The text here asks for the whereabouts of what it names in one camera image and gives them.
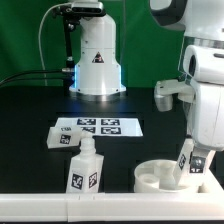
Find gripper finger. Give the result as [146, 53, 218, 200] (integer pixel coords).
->
[189, 148, 215, 174]

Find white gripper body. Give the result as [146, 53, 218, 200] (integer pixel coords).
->
[187, 80, 224, 150]

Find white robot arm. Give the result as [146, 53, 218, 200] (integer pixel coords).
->
[70, 0, 224, 176]

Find white L-shaped fence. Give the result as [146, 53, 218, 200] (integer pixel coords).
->
[0, 173, 224, 222]

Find white marker tag sheet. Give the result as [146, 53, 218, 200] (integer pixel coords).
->
[56, 117, 143, 137]

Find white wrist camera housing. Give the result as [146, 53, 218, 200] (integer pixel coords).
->
[183, 45, 224, 85]

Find black cable upper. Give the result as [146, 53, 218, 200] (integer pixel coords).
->
[0, 68, 75, 84]

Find black cable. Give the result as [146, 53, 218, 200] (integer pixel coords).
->
[0, 75, 74, 88]
[0, 68, 75, 84]

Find black camera stand pole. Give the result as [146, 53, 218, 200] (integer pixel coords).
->
[63, 17, 75, 69]

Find black camera on stand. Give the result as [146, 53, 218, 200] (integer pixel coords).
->
[54, 0, 106, 17]

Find grey camera cable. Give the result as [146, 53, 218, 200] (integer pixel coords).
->
[37, 3, 72, 87]

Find black cable lower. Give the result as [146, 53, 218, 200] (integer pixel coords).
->
[0, 75, 74, 88]

